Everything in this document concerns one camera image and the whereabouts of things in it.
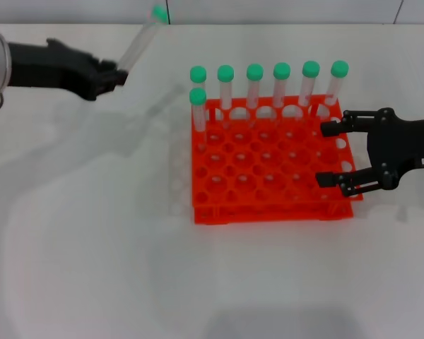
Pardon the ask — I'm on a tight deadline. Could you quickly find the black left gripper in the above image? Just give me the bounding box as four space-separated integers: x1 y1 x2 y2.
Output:
6 37 129 102

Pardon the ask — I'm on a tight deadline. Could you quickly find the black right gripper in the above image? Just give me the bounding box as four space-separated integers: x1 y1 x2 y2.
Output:
315 107 424 198

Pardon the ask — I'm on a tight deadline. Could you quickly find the clear tube with green cap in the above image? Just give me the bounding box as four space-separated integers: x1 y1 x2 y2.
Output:
189 88 208 151
189 65 208 107
117 5 167 73
273 62 292 109
324 60 350 107
298 60 322 107
217 64 235 128
246 63 264 126

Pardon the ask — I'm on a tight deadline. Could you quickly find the orange plastic test tube rack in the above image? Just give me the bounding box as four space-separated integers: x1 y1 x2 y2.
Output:
190 94 364 225

